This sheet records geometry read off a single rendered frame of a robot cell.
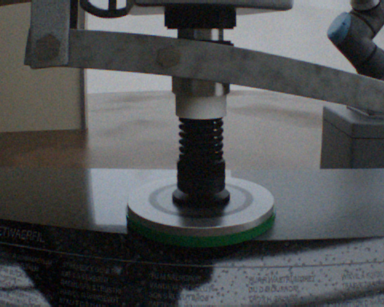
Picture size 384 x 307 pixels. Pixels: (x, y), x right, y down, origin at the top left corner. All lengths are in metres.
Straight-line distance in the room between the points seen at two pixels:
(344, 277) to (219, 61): 0.33
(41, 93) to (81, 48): 5.24
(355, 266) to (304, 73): 0.28
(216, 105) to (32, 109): 5.32
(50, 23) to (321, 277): 0.47
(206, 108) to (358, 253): 0.29
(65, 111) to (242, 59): 5.20
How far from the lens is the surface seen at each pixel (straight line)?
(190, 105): 0.59
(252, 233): 0.59
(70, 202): 0.74
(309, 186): 0.81
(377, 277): 0.62
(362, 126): 1.63
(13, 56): 5.89
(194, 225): 0.57
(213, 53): 0.56
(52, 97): 5.74
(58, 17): 0.52
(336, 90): 0.63
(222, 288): 0.58
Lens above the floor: 1.13
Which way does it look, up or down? 15 degrees down
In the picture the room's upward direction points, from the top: straight up
